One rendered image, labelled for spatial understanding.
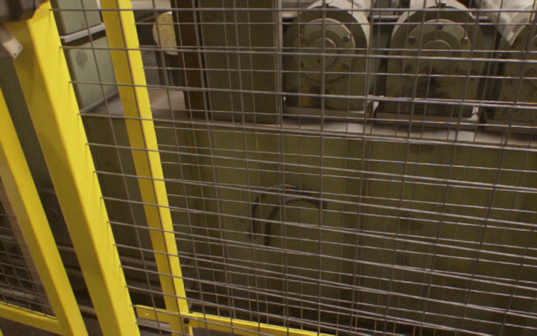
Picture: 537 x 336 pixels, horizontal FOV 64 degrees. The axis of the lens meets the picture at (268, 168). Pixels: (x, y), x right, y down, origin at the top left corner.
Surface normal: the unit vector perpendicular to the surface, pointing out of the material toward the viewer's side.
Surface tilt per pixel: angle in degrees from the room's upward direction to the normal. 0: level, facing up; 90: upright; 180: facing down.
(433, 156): 90
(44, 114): 90
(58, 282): 90
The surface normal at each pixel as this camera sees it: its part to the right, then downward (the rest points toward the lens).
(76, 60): 0.96, 0.10
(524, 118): -0.28, 0.47
